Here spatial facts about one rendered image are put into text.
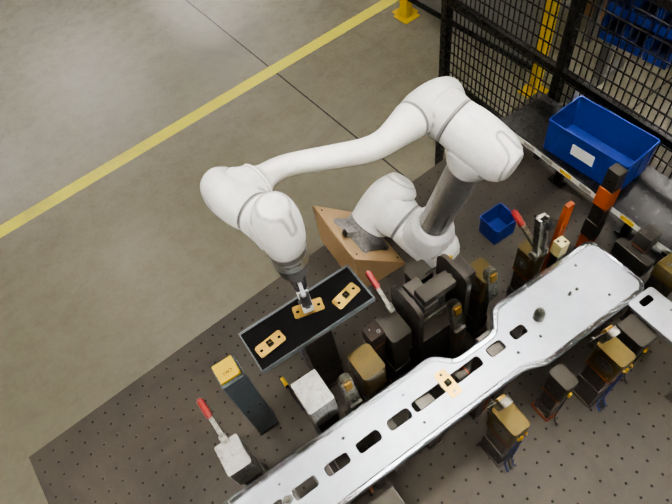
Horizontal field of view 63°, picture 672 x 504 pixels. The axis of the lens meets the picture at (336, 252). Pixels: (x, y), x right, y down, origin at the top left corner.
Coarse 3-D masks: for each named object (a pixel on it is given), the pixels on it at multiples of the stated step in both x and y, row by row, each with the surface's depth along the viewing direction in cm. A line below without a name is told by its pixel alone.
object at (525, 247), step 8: (520, 248) 170; (528, 248) 169; (520, 256) 171; (528, 256) 168; (520, 264) 173; (528, 264) 170; (536, 264) 170; (520, 272) 177; (528, 272) 173; (536, 272) 176; (512, 280) 186; (520, 280) 181; (528, 280) 180; (512, 288) 189
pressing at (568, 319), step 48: (528, 288) 167; (624, 288) 164; (528, 336) 159; (576, 336) 158; (432, 384) 155; (480, 384) 153; (336, 432) 151; (384, 432) 149; (432, 432) 148; (288, 480) 145; (336, 480) 144
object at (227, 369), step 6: (222, 360) 149; (228, 360) 149; (216, 366) 148; (222, 366) 148; (228, 366) 148; (234, 366) 148; (216, 372) 147; (222, 372) 147; (228, 372) 147; (234, 372) 147; (240, 372) 147; (222, 378) 146; (228, 378) 146; (222, 384) 146
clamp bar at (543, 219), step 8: (536, 216) 157; (544, 216) 156; (536, 224) 157; (544, 224) 155; (552, 224) 153; (536, 232) 159; (544, 232) 160; (536, 240) 161; (544, 240) 163; (536, 248) 163; (544, 248) 165
